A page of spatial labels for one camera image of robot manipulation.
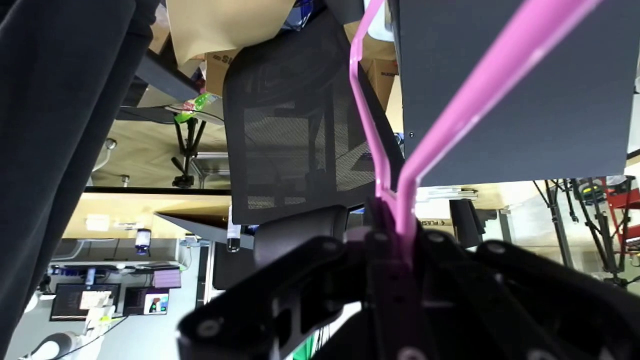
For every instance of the black mesh office chair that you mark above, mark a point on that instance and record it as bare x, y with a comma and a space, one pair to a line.
286, 132

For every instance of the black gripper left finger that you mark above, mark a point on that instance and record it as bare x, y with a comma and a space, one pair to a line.
267, 301

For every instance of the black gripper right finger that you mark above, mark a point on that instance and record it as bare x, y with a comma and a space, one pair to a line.
520, 307

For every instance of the pink plastic clothes hanger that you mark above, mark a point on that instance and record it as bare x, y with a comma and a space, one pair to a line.
476, 100

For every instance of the dark flat panel board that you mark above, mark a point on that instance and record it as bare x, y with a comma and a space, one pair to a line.
553, 113

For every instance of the black stand legs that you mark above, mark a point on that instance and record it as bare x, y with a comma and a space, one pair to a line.
556, 220

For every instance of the red metal frame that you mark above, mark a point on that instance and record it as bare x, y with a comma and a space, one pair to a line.
622, 207

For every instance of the wooden office desk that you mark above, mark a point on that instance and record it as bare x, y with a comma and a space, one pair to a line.
113, 217

